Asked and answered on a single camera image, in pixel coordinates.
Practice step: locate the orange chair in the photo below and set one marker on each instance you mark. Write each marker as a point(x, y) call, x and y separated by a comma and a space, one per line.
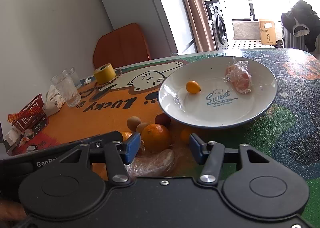
point(124, 46)

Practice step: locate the black clothes pile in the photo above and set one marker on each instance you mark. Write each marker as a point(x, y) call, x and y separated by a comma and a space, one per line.
point(302, 20)

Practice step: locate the small kumquat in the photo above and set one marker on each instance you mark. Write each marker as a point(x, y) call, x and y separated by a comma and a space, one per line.
point(185, 134)
point(193, 87)

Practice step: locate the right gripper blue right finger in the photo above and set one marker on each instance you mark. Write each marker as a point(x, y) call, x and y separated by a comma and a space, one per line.
point(210, 155)

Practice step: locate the brown longan fruit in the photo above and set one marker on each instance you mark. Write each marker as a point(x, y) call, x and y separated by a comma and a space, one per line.
point(133, 122)
point(141, 127)

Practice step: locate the clear textured glass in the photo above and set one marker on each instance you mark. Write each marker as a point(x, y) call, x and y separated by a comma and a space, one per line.
point(66, 88)

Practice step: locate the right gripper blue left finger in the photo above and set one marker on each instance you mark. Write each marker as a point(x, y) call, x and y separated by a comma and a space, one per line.
point(118, 154)

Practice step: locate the person's left hand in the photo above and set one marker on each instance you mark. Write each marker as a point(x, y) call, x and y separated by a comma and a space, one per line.
point(11, 211)

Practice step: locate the yellow tape roll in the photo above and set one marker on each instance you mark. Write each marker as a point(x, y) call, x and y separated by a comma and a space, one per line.
point(104, 74)

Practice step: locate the tissue pack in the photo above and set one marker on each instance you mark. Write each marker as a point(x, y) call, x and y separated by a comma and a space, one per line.
point(54, 102)

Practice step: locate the washing machine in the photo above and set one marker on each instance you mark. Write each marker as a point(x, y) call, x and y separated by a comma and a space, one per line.
point(218, 24)

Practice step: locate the cardboard box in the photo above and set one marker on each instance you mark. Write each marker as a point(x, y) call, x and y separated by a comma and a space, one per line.
point(267, 32)

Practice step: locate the dark red plum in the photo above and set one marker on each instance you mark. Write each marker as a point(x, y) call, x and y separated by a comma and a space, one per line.
point(163, 119)

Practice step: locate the large orange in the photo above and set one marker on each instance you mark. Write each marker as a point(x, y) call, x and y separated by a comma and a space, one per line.
point(156, 138)

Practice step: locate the striped suitcase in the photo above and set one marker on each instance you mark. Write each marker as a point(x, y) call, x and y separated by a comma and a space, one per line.
point(292, 42)

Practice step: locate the red plastic basket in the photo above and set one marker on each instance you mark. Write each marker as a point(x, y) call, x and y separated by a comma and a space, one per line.
point(29, 115)

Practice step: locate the long plastic fruit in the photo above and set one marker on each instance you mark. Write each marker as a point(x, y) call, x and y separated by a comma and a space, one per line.
point(156, 165)

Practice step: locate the plastic peeled orange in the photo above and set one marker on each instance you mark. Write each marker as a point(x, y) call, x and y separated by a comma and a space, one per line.
point(237, 74)

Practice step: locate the white refrigerator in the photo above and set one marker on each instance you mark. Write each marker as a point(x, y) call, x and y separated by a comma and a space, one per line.
point(165, 24)

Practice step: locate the left pink curtain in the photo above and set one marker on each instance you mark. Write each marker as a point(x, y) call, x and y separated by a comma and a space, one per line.
point(202, 31)

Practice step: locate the colourful cartoon table mat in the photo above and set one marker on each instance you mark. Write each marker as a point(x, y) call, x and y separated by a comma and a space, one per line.
point(288, 131)

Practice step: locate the white ceramic plate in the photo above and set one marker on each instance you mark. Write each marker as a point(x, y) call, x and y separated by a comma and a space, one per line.
point(218, 105)

